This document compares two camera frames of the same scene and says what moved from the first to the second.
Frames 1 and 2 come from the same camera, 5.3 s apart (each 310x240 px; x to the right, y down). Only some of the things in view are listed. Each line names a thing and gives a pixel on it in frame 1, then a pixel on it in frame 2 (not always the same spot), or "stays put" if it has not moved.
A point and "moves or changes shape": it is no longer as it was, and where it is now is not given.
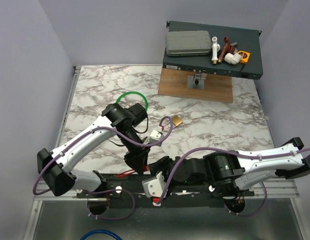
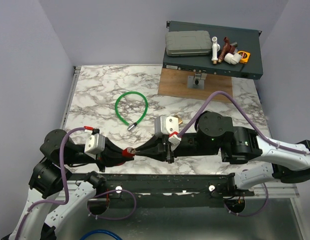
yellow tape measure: [245, 56] stays put
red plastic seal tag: [145, 168] moves or changes shape
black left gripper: [136, 158] → [111, 155]
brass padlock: [177, 120] stays put
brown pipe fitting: [227, 48] stays put
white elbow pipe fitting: [231, 58] stays put
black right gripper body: [164, 166] → [189, 147]
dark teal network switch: [247, 40] stays put
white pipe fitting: [216, 48] stays put
